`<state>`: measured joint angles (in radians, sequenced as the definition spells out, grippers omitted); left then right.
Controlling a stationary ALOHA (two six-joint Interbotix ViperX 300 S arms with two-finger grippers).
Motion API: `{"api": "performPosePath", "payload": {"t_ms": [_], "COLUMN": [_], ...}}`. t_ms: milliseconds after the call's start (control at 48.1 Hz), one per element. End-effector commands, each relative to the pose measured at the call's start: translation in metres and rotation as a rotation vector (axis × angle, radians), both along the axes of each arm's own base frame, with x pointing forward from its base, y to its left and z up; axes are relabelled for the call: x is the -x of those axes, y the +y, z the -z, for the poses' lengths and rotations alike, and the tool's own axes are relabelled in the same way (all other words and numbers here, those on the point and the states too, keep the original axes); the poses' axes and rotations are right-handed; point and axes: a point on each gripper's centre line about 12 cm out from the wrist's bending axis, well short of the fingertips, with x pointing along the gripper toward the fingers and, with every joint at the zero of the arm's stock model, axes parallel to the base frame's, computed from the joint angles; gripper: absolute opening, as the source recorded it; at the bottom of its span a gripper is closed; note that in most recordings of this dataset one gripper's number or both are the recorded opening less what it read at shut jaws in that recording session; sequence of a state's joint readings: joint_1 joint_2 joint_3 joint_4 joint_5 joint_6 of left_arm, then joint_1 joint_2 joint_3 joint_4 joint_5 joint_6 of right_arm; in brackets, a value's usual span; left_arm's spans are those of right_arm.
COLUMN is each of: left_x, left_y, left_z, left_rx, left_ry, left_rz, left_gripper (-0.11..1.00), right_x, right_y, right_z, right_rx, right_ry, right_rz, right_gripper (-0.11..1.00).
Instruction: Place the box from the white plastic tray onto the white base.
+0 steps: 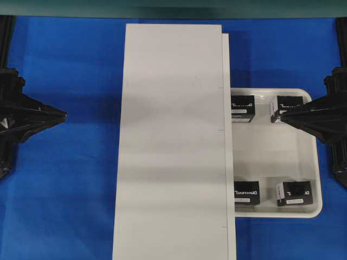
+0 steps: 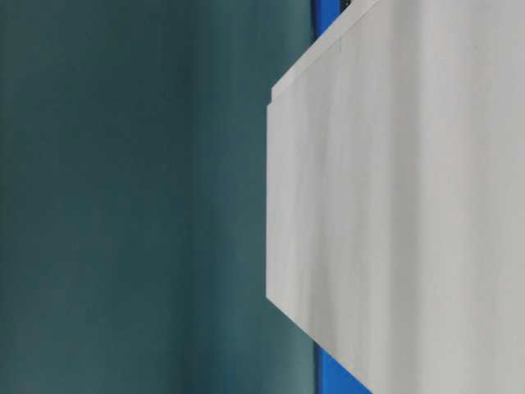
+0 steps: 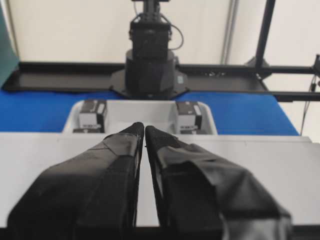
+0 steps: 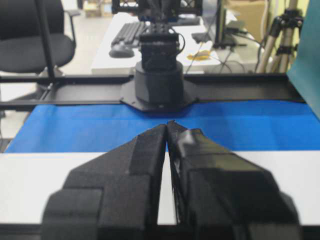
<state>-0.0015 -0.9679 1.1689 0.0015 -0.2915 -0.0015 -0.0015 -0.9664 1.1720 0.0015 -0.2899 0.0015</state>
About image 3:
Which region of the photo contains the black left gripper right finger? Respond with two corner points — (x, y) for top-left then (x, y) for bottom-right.
(145, 126), (292, 240)

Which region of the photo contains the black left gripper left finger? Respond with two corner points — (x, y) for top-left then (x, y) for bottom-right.
(7, 122), (145, 240)

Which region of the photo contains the thin black cable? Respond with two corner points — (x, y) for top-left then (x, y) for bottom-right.
(299, 74), (317, 136)

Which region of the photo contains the black white box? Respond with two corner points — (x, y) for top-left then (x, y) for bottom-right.
(72, 128), (101, 134)
(175, 101), (203, 134)
(78, 99), (108, 133)

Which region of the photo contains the white plastic tray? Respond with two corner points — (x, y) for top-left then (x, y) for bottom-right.
(62, 100), (218, 135)

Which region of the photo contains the blue table mat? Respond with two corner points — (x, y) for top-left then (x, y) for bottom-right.
(0, 90), (299, 136)

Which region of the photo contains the teal panel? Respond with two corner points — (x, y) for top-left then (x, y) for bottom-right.
(0, 6), (20, 88)

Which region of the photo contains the black metal frame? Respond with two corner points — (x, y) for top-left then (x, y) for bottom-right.
(3, 0), (320, 102)

